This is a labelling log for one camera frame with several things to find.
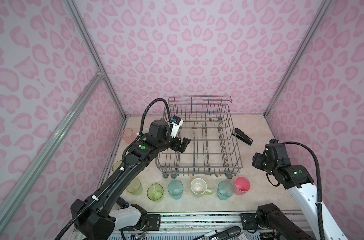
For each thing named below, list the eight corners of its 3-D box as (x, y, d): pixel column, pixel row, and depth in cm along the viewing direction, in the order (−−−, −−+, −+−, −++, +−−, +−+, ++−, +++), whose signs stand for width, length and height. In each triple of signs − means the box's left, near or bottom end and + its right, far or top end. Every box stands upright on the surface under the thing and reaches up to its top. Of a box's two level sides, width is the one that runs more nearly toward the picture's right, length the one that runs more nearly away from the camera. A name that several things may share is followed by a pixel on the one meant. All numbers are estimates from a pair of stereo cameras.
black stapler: (249, 146, 104) (251, 142, 101) (232, 134, 111) (233, 130, 108) (252, 143, 106) (254, 139, 102) (234, 131, 113) (236, 127, 109)
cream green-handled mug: (190, 199, 82) (191, 193, 74) (190, 184, 87) (190, 177, 80) (210, 199, 82) (212, 193, 74) (209, 184, 87) (211, 177, 80)
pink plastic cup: (234, 196, 82) (239, 191, 75) (232, 182, 87) (235, 176, 80) (246, 196, 82) (252, 191, 75) (243, 182, 87) (248, 176, 80)
